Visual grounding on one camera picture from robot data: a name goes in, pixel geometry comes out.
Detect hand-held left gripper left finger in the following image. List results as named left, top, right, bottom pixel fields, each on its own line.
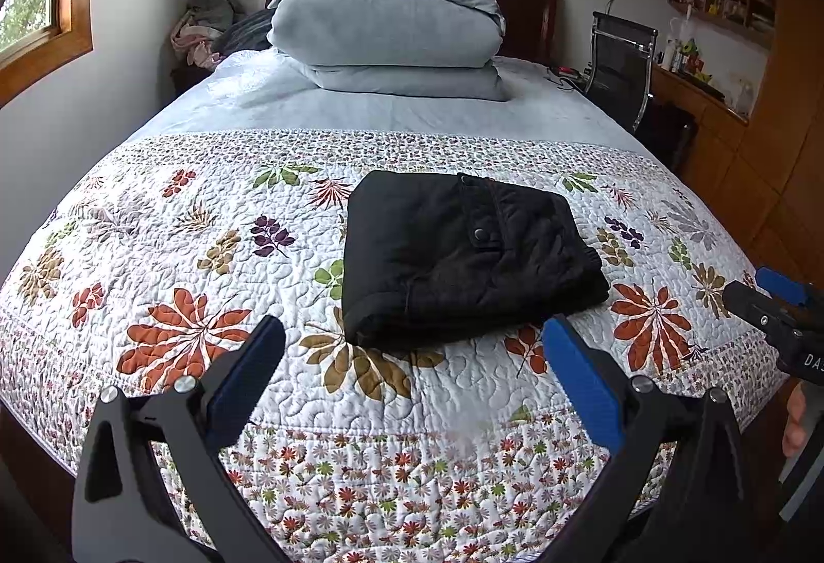
left=71, top=315, right=287, bottom=563

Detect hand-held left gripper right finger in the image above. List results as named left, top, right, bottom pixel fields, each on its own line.
left=541, top=315, right=751, bottom=563

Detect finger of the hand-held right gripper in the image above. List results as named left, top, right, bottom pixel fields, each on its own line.
left=754, top=267, right=810, bottom=308
left=721, top=281, right=783, bottom=340

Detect black pants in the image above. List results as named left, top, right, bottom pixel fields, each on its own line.
left=341, top=170, right=611, bottom=353

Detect person's right hand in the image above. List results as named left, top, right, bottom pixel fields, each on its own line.
left=782, top=386, right=810, bottom=458

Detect floral quilted bedspread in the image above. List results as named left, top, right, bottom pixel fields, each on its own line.
left=0, top=128, right=783, bottom=563

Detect wooden wardrobe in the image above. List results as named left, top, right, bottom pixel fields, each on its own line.
left=679, top=0, right=824, bottom=294

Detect wooden desk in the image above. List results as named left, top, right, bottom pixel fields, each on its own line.
left=650, top=62, right=753, bottom=197

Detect white bottle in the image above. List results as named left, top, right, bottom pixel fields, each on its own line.
left=666, top=15, right=689, bottom=73

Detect black mesh office chair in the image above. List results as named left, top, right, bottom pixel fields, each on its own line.
left=582, top=11, right=699, bottom=171

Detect light blue bed sheet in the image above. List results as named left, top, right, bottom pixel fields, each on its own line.
left=129, top=48, right=651, bottom=152

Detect dark striped cloth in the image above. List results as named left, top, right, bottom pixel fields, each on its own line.
left=212, top=9, right=274, bottom=55

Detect pile of pale clothes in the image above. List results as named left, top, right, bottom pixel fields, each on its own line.
left=170, top=0, right=249, bottom=70

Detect dark wooden headboard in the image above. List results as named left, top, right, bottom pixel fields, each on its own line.
left=259, top=0, right=558, bottom=65

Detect light blue folded duvet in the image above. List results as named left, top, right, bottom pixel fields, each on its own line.
left=267, top=0, right=509, bottom=101

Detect black cable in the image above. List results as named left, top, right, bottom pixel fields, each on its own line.
left=547, top=62, right=591, bottom=91

